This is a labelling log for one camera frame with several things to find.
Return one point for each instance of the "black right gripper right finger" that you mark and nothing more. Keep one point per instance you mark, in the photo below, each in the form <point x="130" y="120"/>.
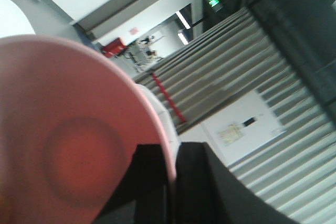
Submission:
<point x="207" y="192"/>

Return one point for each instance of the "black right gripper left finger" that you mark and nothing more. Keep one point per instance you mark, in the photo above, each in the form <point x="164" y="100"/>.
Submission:
<point x="142" y="195"/>

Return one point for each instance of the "pink plastic bowl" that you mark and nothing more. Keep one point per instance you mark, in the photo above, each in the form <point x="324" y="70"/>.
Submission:
<point x="70" y="123"/>

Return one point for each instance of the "white cabinet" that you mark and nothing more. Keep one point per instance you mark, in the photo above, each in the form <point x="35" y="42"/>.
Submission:
<point x="238" y="129"/>

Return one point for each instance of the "red barrier belt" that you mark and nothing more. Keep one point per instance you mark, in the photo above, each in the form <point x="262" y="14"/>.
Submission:
<point x="168" y="98"/>

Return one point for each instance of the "grey pleated curtain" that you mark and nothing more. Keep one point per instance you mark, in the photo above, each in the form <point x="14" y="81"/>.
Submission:
<point x="295" y="172"/>

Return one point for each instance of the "red trash bin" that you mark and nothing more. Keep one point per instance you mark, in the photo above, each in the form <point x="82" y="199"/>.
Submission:
<point x="114" y="48"/>

